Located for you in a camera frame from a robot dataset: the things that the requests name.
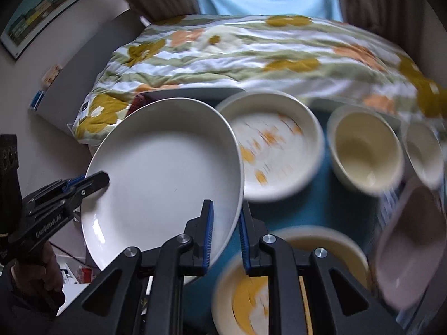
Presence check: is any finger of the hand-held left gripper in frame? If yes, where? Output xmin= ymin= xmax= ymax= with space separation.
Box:
xmin=26 ymin=171 xmax=110 ymax=224
xmin=22 ymin=179 xmax=86 ymax=210

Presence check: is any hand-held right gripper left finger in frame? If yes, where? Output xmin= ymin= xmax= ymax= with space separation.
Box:
xmin=47 ymin=200 xmax=214 ymax=335

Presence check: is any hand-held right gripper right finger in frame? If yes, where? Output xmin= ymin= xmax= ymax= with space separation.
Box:
xmin=238 ymin=200 xmax=406 ymax=335

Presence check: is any floral print plate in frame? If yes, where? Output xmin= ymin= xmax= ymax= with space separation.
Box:
xmin=216 ymin=91 xmax=325 ymax=203
xmin=211 ymin=226 xmax=371 ymax=335

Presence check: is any large white plate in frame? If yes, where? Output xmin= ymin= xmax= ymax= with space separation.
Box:
xmin=81 ymin=98 xmax=245 ymax=285

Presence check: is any cream bowl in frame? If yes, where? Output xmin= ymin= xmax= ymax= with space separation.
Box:
xmin=401 ymin=120 xmax=446 ymax=189
xmin=327 ymin=105 xmax=406 ymax=196

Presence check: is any person's left hand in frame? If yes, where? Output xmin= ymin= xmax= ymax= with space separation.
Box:
xmin=10 ymin=248 xmax=65 ymax=304

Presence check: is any small blue sticker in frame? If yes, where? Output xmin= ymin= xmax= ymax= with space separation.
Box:
xmin=29 ymin=90 xmax=45 ymax=111

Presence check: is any blue patterned tablecloth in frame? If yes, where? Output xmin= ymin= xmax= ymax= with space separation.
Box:
xmin=131 ymin=91 xmax=447 ymax=335

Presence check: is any white cabinet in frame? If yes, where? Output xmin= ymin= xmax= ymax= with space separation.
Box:
xmin=30 ymin=9 xmax=144 ymax=140

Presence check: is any small orange sticker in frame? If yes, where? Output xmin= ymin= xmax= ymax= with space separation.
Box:
xmin=42 ymin=64 xmax=62 ymax=90

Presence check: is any floral blanket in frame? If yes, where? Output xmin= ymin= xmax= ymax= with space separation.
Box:
xmin=68 ymin=14 xmax=447 ymax=145

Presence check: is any wall poster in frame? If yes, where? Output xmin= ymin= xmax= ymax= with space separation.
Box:
xmin=0 ymin=0 xmax=92 ymax=61

